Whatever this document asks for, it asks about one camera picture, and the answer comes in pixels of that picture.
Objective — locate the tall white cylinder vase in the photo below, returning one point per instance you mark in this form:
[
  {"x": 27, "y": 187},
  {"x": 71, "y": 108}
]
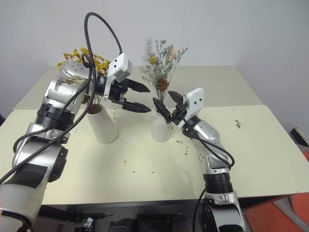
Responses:
[{"x": 106, "y": 128}]

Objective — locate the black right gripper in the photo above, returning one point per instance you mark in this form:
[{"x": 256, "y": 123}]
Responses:
[{"x": 179, "y": 113}]

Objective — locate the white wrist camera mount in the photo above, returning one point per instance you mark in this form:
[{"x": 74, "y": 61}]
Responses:
[
  {"x": 196, "y": 101},
  {"x": 120, "y": 65}
]

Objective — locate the black table frame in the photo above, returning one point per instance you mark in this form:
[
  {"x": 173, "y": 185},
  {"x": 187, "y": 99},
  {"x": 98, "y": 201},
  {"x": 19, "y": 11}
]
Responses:
[{"x": 144, "y": 204}]

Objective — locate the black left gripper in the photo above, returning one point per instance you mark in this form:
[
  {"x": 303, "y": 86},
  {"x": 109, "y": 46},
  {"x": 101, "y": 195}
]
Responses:
[{"x": 117, "y": 93}]

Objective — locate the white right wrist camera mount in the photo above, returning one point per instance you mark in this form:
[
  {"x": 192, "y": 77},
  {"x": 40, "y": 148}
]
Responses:
[{"x": 196, "y": 101}]

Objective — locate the small metal clamp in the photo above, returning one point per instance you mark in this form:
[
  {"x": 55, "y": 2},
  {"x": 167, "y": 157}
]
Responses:
[{"x": 88, "y": 222}]

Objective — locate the round white bottle vase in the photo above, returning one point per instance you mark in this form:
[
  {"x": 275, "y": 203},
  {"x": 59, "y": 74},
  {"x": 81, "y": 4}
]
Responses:
[{"x": 160, "y": 131}]

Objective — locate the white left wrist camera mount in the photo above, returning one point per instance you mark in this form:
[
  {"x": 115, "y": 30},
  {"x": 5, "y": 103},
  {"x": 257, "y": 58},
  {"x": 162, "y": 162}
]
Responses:
[{"x": 120, "y": 65}]

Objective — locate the small green leaf sprig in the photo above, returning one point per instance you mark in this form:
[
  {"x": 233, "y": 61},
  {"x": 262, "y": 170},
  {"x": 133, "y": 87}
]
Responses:
[{"x": 238, "y": 124}]

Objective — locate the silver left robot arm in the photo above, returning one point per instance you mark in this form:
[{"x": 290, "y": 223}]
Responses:
[{"x": 51, "y": 154}]

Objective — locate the green bouquet with pinecone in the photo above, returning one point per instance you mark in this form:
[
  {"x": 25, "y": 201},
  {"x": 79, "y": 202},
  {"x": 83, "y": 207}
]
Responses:
[{"x": 162, "y": 82}]

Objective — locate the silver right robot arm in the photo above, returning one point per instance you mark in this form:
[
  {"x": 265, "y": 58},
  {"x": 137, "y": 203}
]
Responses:
[{"x": 209, "y": 136}]

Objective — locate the black box with white edge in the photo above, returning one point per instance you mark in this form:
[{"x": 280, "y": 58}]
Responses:
[{"x": 300, "y": 136}]

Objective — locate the yellow dried flower bouquet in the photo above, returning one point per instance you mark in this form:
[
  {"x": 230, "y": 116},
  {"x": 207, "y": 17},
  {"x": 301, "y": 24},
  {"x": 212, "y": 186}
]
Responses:
[{"x": 101, "y": 61}]

